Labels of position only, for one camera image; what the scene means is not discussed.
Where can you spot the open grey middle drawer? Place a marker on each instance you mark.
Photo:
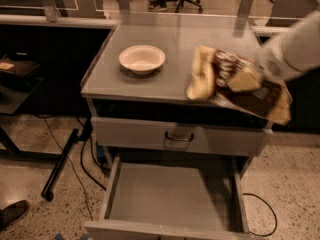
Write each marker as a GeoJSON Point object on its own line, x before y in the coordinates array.
{"type": "Point", "coordinates": [172, 199]}

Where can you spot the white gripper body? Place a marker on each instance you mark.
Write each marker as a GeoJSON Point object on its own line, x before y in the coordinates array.
{"type": "Point", "coordinates": [270, 63]}

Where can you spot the brown chip bag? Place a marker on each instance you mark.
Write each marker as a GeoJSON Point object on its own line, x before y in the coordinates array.
{"type": "Point", "coordinates": [211, 68]}

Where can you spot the grey drawer cabinet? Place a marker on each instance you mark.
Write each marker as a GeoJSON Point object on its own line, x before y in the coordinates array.
{"type": "Point", "coordinates": [112, 91]}

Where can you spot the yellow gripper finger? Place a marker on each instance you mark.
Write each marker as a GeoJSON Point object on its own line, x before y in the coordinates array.
{"type": "Point", "coordinates": [246, 79]}

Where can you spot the black side table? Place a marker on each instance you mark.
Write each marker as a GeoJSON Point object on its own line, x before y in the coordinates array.
{"type": "Point", "coordinates": [17, 82]}

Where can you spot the dark shoe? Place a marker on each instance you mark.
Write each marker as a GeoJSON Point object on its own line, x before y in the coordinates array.
{"type": "Point", "coordinates": [13, 213]}

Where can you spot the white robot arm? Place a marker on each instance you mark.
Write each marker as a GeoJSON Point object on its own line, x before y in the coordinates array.
{"type": "Point", "coordinates": [287, 56]}

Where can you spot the black drawer handle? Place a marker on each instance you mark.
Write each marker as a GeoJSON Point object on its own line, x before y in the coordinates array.
{"type": "Point", "coordinates": [179, 138]}

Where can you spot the person's legs and shoes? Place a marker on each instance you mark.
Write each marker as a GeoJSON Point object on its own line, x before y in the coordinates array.
{"type": "Point", "coordinates": [157, 6]}

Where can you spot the black office chair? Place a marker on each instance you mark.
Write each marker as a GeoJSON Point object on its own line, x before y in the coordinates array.
{"type": "Point", "coordinates": [180, 4]}

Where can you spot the black stand leg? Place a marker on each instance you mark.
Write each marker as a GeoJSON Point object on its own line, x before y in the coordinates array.
{"type": "Point", "coordinates": [47, 192]}

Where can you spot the grey top drawer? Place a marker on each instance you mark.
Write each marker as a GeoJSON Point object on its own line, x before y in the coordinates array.
{"type": "Point", "coordinates": [144, 134]}

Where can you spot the white paper bowl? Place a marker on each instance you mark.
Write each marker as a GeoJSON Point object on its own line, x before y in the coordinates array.
{"type": "Point", "coordinates": [142, 59]}

